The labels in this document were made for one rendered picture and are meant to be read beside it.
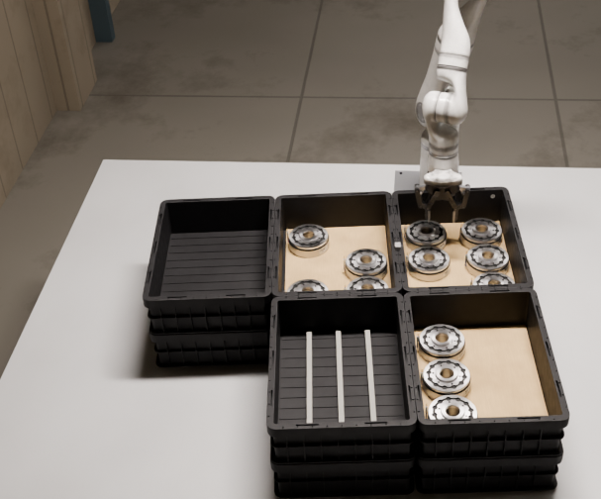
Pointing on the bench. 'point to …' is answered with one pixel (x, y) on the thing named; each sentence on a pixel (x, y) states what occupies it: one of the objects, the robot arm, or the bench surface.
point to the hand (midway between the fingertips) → (441, 215)
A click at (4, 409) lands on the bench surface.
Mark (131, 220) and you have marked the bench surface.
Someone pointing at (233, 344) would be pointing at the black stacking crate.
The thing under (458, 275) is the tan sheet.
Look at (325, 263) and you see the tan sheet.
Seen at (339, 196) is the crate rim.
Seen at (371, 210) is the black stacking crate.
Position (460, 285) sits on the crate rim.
